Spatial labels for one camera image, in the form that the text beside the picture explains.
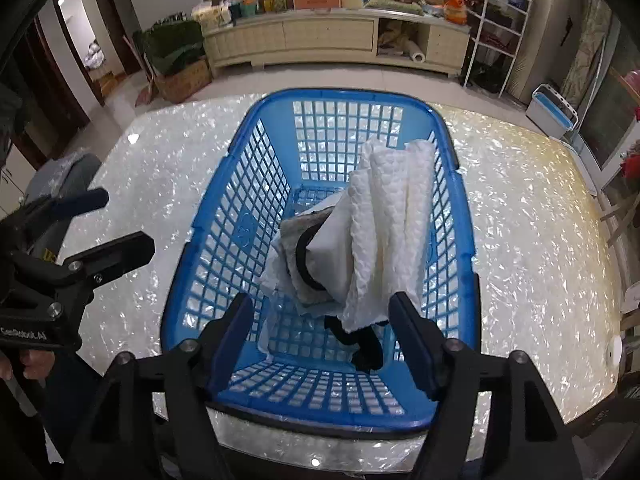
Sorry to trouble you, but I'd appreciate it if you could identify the wicker basket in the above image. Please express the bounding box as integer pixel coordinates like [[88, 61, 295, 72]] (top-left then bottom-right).
[[156, 57, 213, 103]]

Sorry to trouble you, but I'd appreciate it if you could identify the green potted plant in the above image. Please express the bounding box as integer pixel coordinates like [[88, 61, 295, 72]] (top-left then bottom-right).
[[132, 19, 205, 73]]

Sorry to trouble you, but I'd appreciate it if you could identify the person's left hand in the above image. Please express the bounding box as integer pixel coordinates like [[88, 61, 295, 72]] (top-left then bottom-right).
[[0, 349, 56, 381]]

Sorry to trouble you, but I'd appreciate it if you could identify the cream low cabinet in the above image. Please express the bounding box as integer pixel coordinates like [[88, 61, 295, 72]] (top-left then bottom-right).
[[202, 7, 471, 78]]

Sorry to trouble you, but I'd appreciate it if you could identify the white waffle towel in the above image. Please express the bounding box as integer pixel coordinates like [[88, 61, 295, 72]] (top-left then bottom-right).
[[341, 140, 435, 333]]

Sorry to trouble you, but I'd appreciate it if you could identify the cream packet pile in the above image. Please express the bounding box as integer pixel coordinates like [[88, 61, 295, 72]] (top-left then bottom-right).
[[192, 2, 233, 28]]

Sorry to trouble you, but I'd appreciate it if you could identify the black hair band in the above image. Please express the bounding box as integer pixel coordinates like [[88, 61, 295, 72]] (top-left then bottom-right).
[[295, 225, 333, 296]]

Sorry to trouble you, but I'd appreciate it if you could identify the white smooth cloth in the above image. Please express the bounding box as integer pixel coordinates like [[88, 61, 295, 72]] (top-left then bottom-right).
[[306, 200, 357, 306]]

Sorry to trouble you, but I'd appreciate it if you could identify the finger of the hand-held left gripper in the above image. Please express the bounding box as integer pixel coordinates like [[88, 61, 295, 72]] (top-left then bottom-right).
[[0, 187, 110, 256], [15, 232, 156, 306]]

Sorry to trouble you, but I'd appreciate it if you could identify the white metal rack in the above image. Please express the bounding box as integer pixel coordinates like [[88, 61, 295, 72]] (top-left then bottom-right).
[[462, 0, 531, 98]]

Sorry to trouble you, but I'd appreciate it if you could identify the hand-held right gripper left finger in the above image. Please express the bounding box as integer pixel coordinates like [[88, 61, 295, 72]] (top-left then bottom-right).
[[65, 292, 256, 480]]

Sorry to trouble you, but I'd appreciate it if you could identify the grey cloth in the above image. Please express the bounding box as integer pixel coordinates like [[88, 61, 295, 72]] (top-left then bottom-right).
[[277, 212, 331, 306]]

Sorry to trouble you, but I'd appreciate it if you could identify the chair with grey cover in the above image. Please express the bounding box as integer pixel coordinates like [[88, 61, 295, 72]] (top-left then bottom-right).
[[25, 152, 103, 261]]

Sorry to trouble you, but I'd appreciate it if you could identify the light blue cloth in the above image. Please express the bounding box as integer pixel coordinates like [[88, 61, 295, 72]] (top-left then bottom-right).
[[257, 240, 346, 361]]

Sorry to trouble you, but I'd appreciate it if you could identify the black sock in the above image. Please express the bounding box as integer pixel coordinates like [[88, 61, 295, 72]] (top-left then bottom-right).
[[324, 312, 385, 373]]

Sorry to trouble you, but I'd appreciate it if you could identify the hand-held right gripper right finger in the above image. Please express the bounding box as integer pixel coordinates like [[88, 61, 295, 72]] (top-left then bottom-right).
[[389, 291, 581, 480]]

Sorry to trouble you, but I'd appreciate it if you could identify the blue and white storage box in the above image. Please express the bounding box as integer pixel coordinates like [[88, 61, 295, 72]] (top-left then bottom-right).
[[526, 84, 581, 138]]

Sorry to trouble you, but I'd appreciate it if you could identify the blue plastic basket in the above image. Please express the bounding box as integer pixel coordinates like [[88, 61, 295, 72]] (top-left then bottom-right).
[[161, 88, 482, 433]]

